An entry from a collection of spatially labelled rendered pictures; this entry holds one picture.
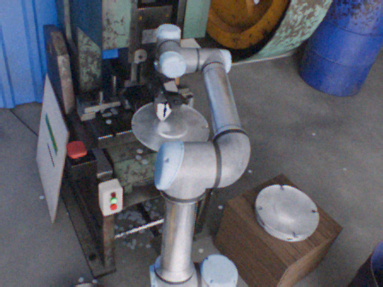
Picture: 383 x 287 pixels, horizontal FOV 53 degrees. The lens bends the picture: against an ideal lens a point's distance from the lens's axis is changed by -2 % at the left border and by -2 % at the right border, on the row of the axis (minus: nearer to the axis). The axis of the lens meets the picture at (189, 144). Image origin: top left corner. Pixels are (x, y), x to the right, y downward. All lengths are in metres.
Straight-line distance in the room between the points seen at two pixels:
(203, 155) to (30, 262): 1.30
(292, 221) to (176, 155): 0.98
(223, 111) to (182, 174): 0.24
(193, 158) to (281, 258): 0.89
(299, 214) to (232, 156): 0.93
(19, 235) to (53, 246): 0.19
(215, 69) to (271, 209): 0.84
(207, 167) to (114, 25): 0.60
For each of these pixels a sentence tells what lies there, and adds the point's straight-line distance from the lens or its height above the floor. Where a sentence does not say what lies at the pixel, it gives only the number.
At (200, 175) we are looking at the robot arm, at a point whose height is 1.05.
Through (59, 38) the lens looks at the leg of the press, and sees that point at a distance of 1.79.
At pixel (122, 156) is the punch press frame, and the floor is 0.64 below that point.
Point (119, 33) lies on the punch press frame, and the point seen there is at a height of 1.11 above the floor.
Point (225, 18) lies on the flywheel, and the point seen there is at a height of 1.06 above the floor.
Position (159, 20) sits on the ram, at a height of 1.12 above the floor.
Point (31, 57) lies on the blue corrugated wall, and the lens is 2.71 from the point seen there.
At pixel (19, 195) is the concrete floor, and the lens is 2.30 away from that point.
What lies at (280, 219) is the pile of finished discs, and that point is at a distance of 1.78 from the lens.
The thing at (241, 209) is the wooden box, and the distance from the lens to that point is 1.80.
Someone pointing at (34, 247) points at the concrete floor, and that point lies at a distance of 2.08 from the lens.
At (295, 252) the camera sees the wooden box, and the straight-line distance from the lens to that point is 1.75.
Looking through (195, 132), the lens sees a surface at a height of 0.78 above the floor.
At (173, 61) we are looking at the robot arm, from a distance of 1.16.
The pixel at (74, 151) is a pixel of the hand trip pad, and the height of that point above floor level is 0.76.
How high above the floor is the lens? 1.70
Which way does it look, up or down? 41 degrees down
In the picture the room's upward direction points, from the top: 10 degrees clockwise
